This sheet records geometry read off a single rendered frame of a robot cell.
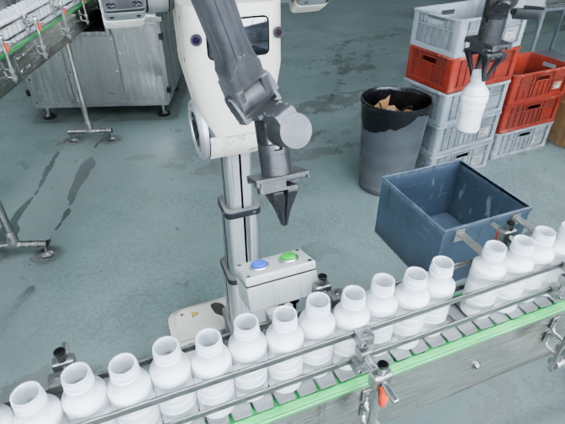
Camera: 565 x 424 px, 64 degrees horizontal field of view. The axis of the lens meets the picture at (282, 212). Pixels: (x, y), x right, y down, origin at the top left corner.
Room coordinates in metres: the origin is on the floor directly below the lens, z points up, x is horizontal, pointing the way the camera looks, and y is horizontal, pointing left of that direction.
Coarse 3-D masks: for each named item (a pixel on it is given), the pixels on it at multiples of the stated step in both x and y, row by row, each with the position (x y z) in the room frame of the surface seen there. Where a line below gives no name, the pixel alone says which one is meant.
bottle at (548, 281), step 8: (560, 232) 0.69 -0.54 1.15; (560, 240) 0.68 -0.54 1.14; (552, 248) 0.68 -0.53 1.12; (560, 248) 0.67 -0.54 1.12; (560, 256) 0.67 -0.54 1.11; (552, 272) 0.67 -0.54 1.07; (560, 272) 0.66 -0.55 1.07; (544, 280) 0.67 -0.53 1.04; (552, 280) 0.66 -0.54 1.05; (544, 288) 0.67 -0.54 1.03; (544, 296) 0.67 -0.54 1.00
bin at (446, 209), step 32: (384, 192) 1.22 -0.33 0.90; (416, 192) 1.30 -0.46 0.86; (448, 192) 1.35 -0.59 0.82; (480, 192) 1.24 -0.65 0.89; (384, 224) 1.20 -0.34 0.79; (416, 224) 1.06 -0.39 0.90; (448, 224) 1.28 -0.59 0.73; (480, 224) 1.00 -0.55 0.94; (416, 256) 1.04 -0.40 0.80; (448, 256) 0.97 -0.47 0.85
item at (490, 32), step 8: (480, 24) 1.18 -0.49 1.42; (488, 24) 1.15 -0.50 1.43; (496, 24) 1.15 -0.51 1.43; (504, 24) 1.16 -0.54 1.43; (480, 32) 1.17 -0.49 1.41; (488, 32) 1.15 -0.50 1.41; (496, 32) 1.15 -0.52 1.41; (464, 40) 1.20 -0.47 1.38; (472, 40) 1.18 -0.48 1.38; (480, 40) 1.16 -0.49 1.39; (488, 40) 1.15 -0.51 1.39; (496, 40) 1.15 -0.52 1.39; (504, 40) 1.17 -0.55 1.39; (488, 48) 1.14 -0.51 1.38; (496, 48) 1.12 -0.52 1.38
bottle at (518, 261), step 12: (516, 240) 0.66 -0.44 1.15; (528, 240) 0.66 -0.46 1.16; (516, 252) 0.64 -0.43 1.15; (528, 252) 0.63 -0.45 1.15; (516, 264) 0.63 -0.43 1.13; (528, 264) 0.63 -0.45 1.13; (504, 276) 0.63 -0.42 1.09; (516, 276) 0.62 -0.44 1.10; (504, 288) 0.62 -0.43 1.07; (516, 288) 0.62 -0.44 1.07; (504, 300) 0.62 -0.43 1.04; (504, 312) 0.62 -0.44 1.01
